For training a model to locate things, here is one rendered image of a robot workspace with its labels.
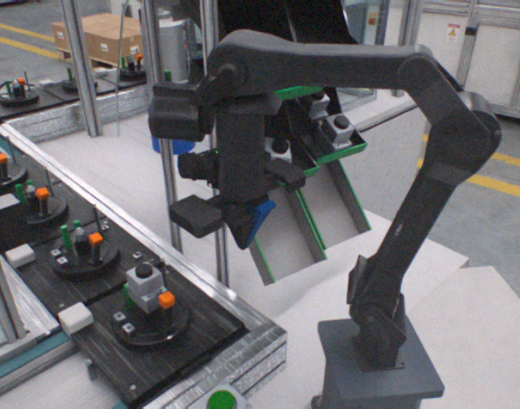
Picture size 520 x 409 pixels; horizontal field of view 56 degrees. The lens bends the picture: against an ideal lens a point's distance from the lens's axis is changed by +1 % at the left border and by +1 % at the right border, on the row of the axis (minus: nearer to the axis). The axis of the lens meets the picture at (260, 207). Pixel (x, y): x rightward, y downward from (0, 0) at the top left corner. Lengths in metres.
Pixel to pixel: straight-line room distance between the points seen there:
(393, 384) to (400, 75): 0.42
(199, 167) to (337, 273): 0.66
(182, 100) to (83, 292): 0.56
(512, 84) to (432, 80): 4.12
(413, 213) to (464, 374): 0.52
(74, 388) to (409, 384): 0.55
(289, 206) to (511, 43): 3.71
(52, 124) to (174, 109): 1.46
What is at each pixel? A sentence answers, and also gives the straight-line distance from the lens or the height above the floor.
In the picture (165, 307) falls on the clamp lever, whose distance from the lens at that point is 0.83.
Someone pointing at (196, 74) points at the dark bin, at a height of 1.35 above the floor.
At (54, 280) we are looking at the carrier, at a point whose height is 0.97.
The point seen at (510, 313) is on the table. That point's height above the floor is 0.86.
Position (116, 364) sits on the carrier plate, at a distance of 0.89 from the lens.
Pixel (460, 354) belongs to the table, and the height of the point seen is 0.86.
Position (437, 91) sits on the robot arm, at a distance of 0.52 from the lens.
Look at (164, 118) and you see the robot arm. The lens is 0.58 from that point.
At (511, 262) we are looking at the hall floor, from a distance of 2.92.
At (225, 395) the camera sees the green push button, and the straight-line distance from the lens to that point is 0.81.
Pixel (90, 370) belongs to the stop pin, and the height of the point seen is 0.95.
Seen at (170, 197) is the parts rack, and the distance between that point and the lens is 1.09.
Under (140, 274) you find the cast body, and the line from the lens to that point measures 0.85.
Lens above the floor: 1.62
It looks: 32 degrees down
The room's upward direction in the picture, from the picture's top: straight up
